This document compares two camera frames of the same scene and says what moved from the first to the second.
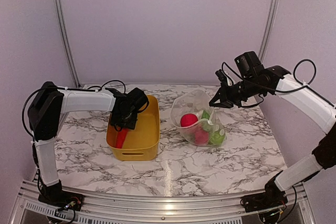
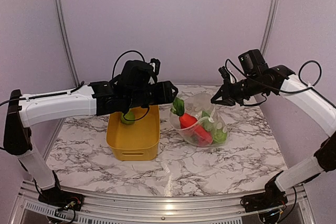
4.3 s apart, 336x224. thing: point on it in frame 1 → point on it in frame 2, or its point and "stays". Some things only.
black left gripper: [131, 125] → [166, 95]
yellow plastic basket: [140, 144] stays
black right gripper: [229, 102] stays
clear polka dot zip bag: [192, 115] stays
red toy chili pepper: [121, 137] → [187, 120]
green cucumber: [207, 125] stays
